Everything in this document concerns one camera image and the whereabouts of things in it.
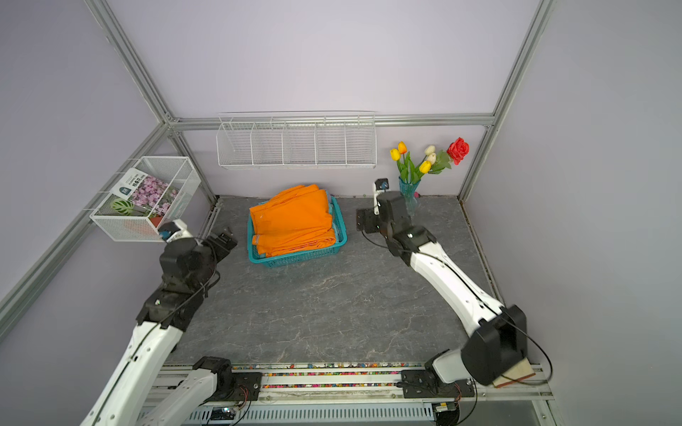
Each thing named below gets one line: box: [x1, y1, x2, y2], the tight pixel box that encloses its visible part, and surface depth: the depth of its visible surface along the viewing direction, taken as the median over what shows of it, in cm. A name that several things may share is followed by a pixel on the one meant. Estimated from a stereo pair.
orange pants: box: [249, 184, 336, 258], surface depth 99 cm
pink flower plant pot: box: [110, 167, 180, 228], surface depth 75 cm
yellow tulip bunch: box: [389, 141, 453, 184], surface depth 98 cm
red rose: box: [446, 136, 470, 166], surface depth 86 cm
